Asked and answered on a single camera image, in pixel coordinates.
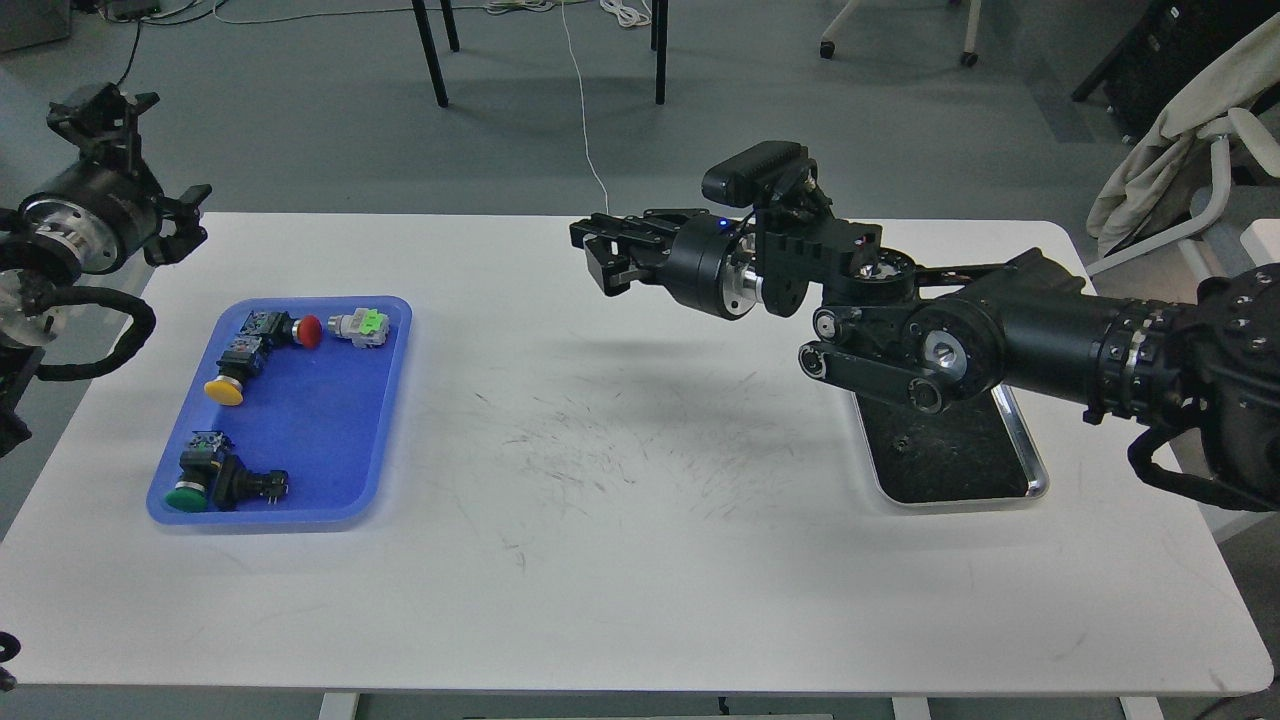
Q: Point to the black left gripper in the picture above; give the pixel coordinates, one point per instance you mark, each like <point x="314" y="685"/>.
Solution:
<point x="105" y="214"/>

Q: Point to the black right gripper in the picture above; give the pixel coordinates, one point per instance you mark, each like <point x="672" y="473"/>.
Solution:
<point x="688" y="252"/>

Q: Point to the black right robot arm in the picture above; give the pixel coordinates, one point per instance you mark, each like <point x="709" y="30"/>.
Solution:
<point x="1201" y="378"/>

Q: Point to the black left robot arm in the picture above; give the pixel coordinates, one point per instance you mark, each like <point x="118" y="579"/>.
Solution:
<point x="41" y="278"/>

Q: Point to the red mushroom push button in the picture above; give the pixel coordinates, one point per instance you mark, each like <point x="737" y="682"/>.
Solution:
<point x="277" y="328"/>

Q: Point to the black chair leg right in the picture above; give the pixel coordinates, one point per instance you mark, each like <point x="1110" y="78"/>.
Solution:
<point x="659" y="24"/>

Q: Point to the black chair leg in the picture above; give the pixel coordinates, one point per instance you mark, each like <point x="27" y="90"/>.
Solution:
<point x="659" y="24"/>
<point x="426" y="37"/>

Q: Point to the black chair leg left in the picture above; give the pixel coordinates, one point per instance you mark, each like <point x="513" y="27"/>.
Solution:
<point x="426" y="37"/>

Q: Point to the blue plastic tray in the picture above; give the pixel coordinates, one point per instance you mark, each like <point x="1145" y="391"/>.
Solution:
<point x="322" y="415"/>

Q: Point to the steel tray with black mat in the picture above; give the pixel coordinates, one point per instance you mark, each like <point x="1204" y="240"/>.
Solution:
<point x="976" y="455"/>

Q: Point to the beige cloth on chair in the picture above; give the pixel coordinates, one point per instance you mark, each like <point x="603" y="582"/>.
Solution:
<point x="1235" y="80"/>

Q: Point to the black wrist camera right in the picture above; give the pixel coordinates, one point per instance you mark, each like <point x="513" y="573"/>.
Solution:
<point x="739" y="181"/>

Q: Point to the yellow push button switch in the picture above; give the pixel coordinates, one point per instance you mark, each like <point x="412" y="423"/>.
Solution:
<point x="242" y="359"/>

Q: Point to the grey switch with green label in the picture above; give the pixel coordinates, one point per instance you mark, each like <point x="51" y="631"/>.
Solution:
<point x="365" y="327"/>

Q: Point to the green push button switch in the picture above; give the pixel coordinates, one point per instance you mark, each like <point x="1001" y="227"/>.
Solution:
<point x="203" y="464"/>

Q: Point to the black switch contact block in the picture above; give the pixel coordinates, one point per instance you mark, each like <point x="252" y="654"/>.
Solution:
<point x="237" y="483"/>

